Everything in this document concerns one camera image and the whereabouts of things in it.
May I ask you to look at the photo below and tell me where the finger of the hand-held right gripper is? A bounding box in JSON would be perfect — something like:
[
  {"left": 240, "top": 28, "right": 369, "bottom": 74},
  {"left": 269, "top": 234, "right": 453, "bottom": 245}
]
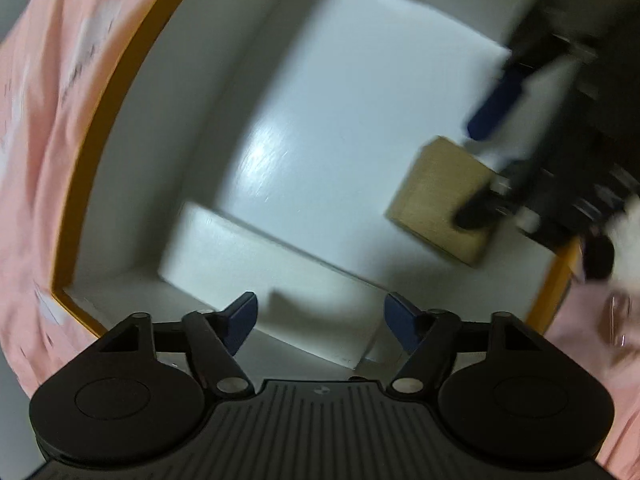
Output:
[
  {"left": 452, "top": 160, "right": 528, "bottom": 231},
  {"left": 466, "top": 20, "right": 576, "bottom": 140}
]

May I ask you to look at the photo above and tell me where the small wooden block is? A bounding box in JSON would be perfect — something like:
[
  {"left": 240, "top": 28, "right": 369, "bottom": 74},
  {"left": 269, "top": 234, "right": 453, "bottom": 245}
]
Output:
[{"left": 384, "top": 135, "right": 496, "bottom": 266}]

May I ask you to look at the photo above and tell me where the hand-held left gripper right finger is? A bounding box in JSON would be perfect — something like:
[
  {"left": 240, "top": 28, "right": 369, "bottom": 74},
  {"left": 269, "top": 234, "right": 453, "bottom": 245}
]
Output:
[{"left": 384, "top": 292, "right": 543, "bottom": 395}]

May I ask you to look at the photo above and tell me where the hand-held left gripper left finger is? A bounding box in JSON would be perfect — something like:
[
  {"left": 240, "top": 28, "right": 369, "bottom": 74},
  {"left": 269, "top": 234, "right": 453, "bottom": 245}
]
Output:
[{"left": 97, "top": 292, "right": 259, "bottom": 395}]

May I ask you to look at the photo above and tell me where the orange cardboard box white inside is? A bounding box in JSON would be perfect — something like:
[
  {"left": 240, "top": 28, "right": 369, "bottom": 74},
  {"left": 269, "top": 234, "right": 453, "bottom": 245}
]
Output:
[{"left": 50, "top": 0, "right": 583, "bottom": 376}]

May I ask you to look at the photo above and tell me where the pink printed blanket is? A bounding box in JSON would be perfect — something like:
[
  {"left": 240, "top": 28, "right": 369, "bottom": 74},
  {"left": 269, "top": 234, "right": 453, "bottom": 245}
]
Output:
[{"left": 0, "top": 0, "right": 640, "bottom": 480}]

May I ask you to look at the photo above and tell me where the white plush toy black hat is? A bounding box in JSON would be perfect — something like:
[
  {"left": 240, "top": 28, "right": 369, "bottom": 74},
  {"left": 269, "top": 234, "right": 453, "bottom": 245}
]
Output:
[{"left": 582, "top": 199, "right": 640, "bottom": 286}]

